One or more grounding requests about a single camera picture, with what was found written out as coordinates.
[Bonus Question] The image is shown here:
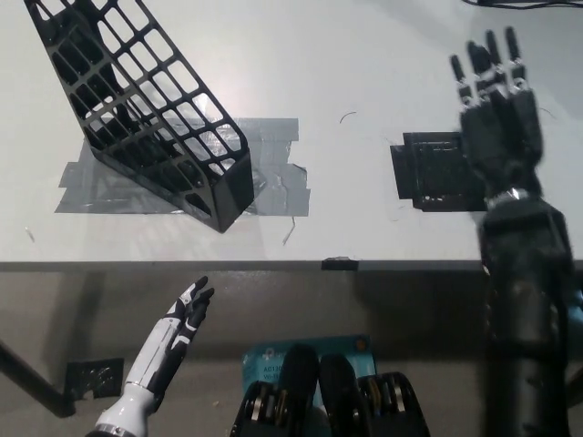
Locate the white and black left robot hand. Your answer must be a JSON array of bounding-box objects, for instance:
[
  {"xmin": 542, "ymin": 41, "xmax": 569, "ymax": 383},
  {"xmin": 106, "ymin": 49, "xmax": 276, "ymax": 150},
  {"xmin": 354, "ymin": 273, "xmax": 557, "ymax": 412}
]
[{"xmin": 124, "ymin": 276, "xmax": 216, "ymax": 398}]

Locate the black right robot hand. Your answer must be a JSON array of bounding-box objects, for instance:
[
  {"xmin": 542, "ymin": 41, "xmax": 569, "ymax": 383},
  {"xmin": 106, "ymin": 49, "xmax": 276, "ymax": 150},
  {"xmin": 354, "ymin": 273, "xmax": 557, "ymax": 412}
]
[{"xmin": 448, "ymin": 25, "xmax": 547, "ymax": 200}]

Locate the black floor tape patch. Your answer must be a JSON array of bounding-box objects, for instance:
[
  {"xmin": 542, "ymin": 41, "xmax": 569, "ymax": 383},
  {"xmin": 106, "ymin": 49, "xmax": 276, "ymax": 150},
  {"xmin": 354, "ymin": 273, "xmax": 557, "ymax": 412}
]
[{"xmin": 65, "ymin": 357, "xmax": 125, "ymax": 401}]

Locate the black tape square patch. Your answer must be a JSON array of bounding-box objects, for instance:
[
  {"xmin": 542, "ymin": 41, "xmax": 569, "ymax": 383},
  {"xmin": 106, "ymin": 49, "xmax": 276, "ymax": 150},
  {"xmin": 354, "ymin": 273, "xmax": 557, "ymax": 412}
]
[{"xmin": 390, "ymin": 131, "xmax": 489, "ymax": 213}]

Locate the black table leg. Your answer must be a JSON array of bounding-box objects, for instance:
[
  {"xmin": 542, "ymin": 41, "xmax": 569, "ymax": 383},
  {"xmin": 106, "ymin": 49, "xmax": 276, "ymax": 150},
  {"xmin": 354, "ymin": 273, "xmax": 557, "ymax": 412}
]
[{"xmin": 0, "ymin": 340, "xmax": 77, "ymax": 419}]

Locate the black lattice file holder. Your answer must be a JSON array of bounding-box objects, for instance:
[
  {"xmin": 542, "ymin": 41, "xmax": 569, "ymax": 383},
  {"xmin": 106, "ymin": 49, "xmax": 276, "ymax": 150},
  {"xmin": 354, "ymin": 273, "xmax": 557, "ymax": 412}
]
[{"xmin": 22, "ymin": 0, "xmax": 254, "ymax": 236}]

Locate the small black tape strip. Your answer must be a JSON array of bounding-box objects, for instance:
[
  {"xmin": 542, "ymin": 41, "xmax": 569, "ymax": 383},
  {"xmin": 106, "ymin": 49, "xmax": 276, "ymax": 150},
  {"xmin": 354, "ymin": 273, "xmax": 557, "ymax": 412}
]
[{"xmin": 321, "ymin": 256, "xmax": 361, "ymax": 271}]

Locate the black cable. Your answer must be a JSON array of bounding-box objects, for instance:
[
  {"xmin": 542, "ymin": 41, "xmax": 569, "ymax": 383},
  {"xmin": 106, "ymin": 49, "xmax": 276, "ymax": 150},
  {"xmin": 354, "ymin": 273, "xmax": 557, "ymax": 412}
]
[{"xmin": 459, "ymin": 0, "xmax": 583, "ymax": 8}]

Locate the grey duct tape patch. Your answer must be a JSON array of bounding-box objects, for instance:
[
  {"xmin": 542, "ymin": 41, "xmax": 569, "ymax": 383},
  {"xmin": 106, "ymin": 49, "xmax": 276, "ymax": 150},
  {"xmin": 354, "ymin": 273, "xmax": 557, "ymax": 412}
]
[{"xmin": 54, "ymin": 117, "xmax": 312, "ymax": 218}]

